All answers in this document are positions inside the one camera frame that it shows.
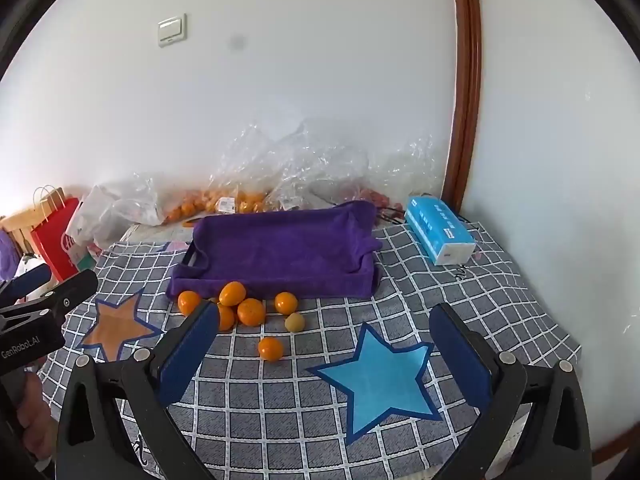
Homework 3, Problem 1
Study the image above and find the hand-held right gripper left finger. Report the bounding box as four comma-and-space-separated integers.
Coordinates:
55, 300, 222, 480

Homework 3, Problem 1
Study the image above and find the grey checked star blanket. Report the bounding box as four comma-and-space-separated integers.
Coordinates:
37, 220, 583, 480

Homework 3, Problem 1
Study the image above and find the clear bag of plums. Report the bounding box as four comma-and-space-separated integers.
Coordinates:
270, 119, 372, 211

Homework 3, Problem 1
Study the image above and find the white light switch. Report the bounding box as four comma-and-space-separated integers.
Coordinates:
157, 13, 188, 48

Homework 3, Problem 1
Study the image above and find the purple towel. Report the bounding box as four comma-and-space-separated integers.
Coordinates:
166, 200, 383, 301

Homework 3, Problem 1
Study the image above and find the blue tissue pack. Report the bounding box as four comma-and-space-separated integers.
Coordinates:
404, 196, 477, 266

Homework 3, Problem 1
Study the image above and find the clear bag of red tomatoes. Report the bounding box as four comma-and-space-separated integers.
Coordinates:
345, 135, 447, 211

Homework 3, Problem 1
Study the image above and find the brown paper bag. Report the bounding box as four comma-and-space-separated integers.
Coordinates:
32, 185, 67, 223

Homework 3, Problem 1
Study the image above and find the purple garment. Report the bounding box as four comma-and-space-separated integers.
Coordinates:
0, 230, 15, 281

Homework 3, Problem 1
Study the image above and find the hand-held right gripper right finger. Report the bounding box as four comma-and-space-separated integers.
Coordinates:
428, 302, 594, 480

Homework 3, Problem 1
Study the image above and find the wooden chair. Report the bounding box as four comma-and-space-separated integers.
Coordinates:
0, 211, 41, 256

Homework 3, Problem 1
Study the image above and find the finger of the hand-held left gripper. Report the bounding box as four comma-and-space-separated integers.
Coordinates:
29, 269, 100, 319
0, 264, 53, 307

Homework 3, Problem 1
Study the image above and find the red paper bag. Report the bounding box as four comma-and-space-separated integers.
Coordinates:
31, 197, 83, 283

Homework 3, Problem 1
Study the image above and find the white plastic bag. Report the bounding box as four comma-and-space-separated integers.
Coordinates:
65, 182, 131, 263

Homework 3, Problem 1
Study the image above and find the brown wooden door frame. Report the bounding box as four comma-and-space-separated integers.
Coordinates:
440, 0, 483, 206

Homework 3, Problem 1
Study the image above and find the person's left hand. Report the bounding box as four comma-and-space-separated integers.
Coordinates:
16, 374, 59, 462

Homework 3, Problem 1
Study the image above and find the clear bag of small oranges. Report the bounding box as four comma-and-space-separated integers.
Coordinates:
107, 172, 213, 226

